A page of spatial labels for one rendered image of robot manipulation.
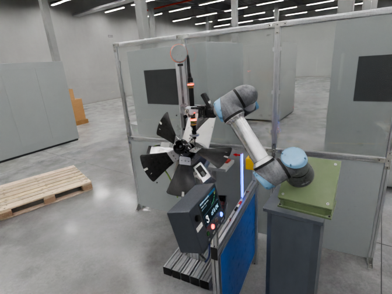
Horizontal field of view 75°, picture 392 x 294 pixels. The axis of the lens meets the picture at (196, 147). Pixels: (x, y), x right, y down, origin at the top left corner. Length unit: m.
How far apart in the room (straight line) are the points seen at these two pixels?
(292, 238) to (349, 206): 1.12
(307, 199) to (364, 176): 1.07
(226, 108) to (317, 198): 0.65
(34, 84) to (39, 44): 7.71
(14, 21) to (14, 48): 1.15
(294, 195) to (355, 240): 1.37
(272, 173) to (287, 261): 0.58
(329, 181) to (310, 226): 0.25
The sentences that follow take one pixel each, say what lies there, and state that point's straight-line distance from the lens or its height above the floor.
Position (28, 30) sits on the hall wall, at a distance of 14.65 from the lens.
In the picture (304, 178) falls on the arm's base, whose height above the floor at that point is 1.18.
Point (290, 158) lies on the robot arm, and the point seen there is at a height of 1.32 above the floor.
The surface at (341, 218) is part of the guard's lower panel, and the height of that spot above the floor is 0.40.
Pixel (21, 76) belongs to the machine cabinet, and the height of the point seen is 1.76.
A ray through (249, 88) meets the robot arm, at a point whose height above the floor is 1.65.
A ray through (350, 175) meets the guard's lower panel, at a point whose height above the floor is 0.82.
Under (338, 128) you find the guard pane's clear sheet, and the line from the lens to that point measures 2.34.
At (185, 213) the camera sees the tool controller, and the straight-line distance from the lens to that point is 1.01.
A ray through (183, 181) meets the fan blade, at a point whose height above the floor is 1.00.
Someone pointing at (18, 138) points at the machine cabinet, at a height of 0.44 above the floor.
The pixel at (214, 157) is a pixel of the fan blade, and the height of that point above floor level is 1.17.
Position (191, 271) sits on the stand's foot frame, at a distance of 2.46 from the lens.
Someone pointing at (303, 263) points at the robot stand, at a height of 0.70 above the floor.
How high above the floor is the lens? 1.79
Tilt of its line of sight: 18 degrees down
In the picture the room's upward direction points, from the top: 4 degrees counter-clockwise
